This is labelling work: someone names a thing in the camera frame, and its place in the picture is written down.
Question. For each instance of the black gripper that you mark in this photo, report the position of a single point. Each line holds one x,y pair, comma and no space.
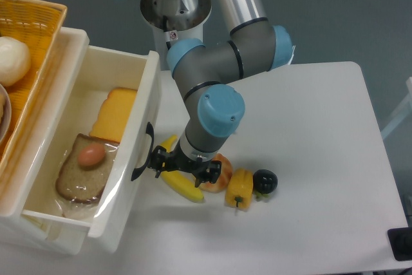
162,160

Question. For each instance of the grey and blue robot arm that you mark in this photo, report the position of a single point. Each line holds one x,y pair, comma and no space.
203,75

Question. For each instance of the white drawer cabinet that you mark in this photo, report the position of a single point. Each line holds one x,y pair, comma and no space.
61,72

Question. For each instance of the yellow banana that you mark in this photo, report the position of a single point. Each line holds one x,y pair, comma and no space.
182,185

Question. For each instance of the yellow bell pepper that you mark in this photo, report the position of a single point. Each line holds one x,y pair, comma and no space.
239,190

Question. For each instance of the black round fruit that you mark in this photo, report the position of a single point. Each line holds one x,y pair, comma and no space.
264,184

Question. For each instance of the brown egg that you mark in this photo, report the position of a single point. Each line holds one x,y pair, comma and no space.
91,155

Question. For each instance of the yellow toast slice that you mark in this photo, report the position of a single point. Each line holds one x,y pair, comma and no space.
114,114

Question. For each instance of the brown bread slice in wrap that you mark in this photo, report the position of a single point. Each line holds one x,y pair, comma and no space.
85,185

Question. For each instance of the bowl in basket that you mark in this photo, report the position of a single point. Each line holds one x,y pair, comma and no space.
6,113

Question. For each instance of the white bread roll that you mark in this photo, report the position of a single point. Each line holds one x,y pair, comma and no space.
15,61

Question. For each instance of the yellow wicker basket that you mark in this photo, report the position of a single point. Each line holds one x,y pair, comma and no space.
37,24

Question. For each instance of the black device at table edge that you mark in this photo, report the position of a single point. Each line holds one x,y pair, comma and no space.
400,241

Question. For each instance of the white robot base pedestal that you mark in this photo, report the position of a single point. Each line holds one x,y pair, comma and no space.
174,20

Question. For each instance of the white frame right edge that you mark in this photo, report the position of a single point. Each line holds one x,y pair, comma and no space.
399,114

